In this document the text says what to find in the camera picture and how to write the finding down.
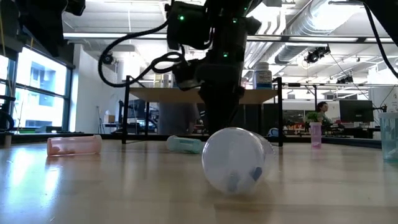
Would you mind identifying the silver ventilation duct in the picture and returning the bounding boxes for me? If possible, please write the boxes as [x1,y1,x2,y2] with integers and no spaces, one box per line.
[274,0,366,65]

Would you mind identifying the person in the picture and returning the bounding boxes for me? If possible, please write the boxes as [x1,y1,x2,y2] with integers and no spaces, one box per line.
[314,101,333,125]
[157,102,200,136]

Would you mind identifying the pink pill bottle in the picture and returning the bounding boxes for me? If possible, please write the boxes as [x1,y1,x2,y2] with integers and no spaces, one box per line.
[309,121,323,150]

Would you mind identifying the wooden shelf black metal frame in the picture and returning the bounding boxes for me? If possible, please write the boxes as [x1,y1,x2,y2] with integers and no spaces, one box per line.
[121,75,284,147]

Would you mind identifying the black ceiling spotlight cluster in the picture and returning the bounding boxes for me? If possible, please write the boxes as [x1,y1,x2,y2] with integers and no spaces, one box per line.
[304,45,331,65]
[336,74,354,85]

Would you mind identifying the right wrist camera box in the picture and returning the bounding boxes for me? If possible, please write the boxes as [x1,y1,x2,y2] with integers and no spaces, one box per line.
[172,58,205,91]

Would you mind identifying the large window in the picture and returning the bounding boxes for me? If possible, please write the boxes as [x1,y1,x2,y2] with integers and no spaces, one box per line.
[0,46,73,133]

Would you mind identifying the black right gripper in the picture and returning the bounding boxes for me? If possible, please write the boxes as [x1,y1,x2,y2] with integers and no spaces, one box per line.
[198,40,248,135]

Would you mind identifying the black hanging arm cable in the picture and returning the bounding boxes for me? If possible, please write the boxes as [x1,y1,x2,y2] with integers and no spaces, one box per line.
[363,1,398,79]

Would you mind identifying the long ceiling light strip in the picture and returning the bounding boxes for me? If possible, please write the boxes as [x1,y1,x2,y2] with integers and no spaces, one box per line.
[63,32,398,44]

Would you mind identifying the clear bottle with blue pills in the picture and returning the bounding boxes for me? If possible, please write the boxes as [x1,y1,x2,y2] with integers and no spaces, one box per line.
[201,126,277,197]

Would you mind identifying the large white medicine bottle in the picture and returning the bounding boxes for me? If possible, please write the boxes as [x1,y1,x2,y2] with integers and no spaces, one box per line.
[252,61,274,91]

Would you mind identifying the black computer monitor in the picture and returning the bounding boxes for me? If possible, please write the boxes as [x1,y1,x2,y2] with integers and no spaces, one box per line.
[338,99,375,123]

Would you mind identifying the black looped camera cable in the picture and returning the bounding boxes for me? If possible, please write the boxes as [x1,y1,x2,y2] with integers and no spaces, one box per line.
[98,20,187,89]

